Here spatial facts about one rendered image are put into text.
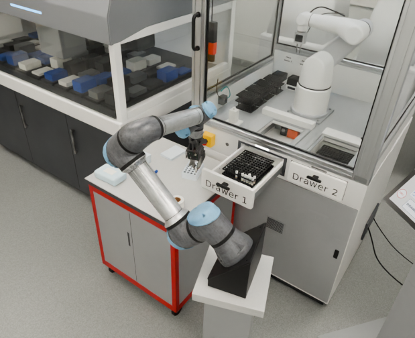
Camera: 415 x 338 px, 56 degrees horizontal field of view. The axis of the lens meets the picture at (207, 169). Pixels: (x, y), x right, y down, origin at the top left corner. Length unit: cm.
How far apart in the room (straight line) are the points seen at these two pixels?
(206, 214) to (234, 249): 17
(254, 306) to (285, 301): 101
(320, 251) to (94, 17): 171
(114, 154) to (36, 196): 195
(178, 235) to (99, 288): 117
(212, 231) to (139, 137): 43
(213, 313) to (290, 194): 78
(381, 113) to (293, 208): 72
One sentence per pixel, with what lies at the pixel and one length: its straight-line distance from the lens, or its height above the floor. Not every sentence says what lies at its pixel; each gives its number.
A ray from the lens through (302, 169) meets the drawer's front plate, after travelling 199.
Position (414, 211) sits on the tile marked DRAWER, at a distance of 178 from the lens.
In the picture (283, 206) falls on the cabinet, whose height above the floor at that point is 63.
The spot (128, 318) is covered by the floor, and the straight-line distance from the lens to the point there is 245.
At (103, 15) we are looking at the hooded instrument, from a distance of 213.
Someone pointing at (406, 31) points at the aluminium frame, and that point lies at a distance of 166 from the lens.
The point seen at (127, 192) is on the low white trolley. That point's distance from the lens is 203.
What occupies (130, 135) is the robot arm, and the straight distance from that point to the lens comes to 144.
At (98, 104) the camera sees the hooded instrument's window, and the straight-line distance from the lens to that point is 243.
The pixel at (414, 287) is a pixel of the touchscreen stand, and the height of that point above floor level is 62.
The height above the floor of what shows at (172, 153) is 78.
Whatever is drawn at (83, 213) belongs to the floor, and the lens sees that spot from 313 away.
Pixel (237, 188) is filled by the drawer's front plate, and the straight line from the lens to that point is 181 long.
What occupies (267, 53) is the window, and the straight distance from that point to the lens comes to 189.
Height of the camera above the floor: 201
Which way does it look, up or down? 35 degrees down
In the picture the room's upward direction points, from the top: 2 degrees clockwise
